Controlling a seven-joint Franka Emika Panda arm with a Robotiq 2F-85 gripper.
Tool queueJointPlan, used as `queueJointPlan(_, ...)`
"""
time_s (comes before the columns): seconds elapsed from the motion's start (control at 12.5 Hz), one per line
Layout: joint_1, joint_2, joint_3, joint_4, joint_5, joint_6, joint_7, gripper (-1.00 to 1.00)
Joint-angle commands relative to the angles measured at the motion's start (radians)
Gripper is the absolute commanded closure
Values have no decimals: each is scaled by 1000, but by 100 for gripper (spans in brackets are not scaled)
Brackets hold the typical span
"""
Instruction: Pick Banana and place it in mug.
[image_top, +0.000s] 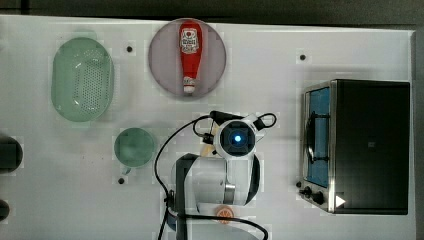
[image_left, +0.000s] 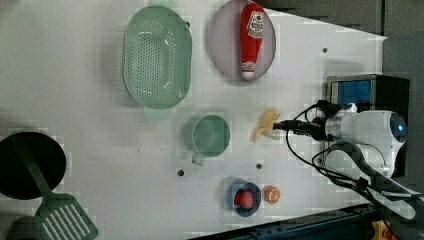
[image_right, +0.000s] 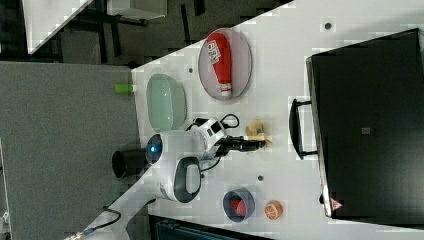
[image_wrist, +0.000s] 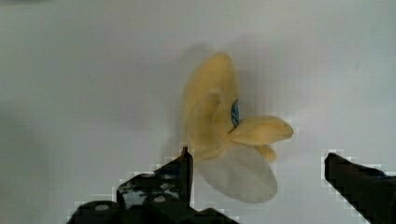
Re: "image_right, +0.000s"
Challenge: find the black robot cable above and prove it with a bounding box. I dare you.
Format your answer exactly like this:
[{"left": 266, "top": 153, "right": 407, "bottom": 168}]
[{"left": 185, "top": 113, "right": 241, "bottom": 173}]

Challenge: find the peeled banana toy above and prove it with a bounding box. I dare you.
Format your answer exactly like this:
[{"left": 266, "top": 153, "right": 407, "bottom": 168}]
[{"left": 245, "top": 119, "right": 272, "bottom": 147}]

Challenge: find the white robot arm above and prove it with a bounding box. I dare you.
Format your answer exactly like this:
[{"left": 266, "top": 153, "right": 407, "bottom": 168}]
[{"left": 109, "top": 118, "right": 266, "bottom": 240}]

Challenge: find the red strawberry toy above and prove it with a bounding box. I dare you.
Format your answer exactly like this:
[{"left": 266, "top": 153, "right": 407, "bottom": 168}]
[{"left": 230, "top": 199, "right": 247, "bottom": 216}]

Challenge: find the round grey plate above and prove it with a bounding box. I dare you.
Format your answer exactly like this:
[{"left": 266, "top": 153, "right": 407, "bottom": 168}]
[{"left": 198, "top": 28, "right": 252, "bottom": 101}]

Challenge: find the orange slice toy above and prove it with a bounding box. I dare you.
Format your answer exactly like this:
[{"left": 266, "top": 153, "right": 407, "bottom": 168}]
[{"left": 264, "top": 200, "right": 283, "bottom": 220}]

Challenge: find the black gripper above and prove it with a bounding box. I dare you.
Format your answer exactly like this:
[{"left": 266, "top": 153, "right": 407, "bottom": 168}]
[{"left": 216, "top": 136, "right": 265, "bottom": 157}]

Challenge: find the dark blue bowl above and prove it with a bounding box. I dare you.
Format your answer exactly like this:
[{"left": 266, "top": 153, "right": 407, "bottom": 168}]
[{"left": 223, "top": 188, "right": 255, "bottom": 223}]

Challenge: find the black cylinder cup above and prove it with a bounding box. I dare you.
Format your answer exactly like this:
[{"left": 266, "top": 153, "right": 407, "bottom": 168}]
[{"left": 112, "top": 148, "right": 147, "bottom": 179}]

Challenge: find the red ketchup bottle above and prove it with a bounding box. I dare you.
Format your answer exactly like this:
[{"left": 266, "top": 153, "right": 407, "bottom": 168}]
[{"left": 206, "top": 33, "right": 232, "bottom": 97}]

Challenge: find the black oven handle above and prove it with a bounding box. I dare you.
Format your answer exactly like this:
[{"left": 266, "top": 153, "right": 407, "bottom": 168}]
[{"left": 289, "top": 99, "right": 318, "bottom": 160}]

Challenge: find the black toaster oven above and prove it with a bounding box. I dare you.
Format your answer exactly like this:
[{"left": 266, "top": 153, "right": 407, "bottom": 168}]
[{"left": 306, "top": 29, "right": 424, "bottom": 229}]

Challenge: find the green perforated colander basket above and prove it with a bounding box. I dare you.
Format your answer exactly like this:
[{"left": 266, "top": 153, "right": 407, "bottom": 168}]
[{"left": 146, "top": 73, "right": 187, "bottom": 132}]

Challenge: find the green marker on table edge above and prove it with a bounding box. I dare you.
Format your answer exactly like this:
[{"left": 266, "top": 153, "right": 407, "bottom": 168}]
[{"left": 114, "top": 84, "right": 135, "bottom": 94}]

